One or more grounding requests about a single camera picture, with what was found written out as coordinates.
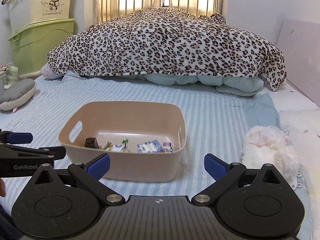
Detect beige plastic storage basket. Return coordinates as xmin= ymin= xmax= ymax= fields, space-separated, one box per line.
xmin=59 ymin=101 xmax=187 ymax=183

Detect green plastic storage box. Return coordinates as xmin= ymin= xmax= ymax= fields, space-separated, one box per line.
xmin=9 ymin=18 xmax=75 ymax=76

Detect dark brown small box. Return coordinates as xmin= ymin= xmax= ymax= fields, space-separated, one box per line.
xmin=84 ymin=138 xmax=99 ymax=149

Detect metal keys with charm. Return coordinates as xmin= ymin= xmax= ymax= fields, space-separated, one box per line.
xmin=101 ymin=142 xmax=113 ymax=151

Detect small colourful snack packet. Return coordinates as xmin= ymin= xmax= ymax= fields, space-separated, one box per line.
xmin=162 ymin=142 xmax=172 ymax=153

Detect green dried herb packet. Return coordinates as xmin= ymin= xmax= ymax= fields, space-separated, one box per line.
xmin=121 ymin=139 xmax=130 ymax=152

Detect floral candy packet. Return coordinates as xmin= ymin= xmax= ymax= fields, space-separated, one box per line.
xmin=110 ymin=144 xmax=130 ymax=152

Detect blue striped bed sheet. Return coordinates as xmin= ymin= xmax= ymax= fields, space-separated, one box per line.
xmin=0 ymin=73 xmax=313 ymax=240

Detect light green quilted comforter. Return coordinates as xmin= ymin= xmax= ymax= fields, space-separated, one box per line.
xmin=62 ymin=71 xmax=281 ymax=128

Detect grey and cream cushion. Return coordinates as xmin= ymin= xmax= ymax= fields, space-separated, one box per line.
xmin=1 ymin=79 xmax=36 ymax=111

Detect folded green paper bag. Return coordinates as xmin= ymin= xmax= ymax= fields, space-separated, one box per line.
xmin=1 ymin=62 xmax=18 ymax=89

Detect blue white patterned box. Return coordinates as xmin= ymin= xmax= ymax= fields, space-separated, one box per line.
xmin=137 ymin=140 xmax=163 ymax=153

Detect pale pink pillow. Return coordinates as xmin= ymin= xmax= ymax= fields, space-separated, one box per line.
xmin=40 ymin=63 xmax=64 ymax=80

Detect white fluffy plush toy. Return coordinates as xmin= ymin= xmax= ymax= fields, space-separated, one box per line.
xmin=241 ymin=126 xmax=300 ymax=189

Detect leopard print blanket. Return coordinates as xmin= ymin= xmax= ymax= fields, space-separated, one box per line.
xmin=47 ymin=7 xmax=287 ymax=90

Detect cream plastic storage box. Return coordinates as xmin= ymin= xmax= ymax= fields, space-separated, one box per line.
xmin=1 ymin=0 xmax=71 ymax=34

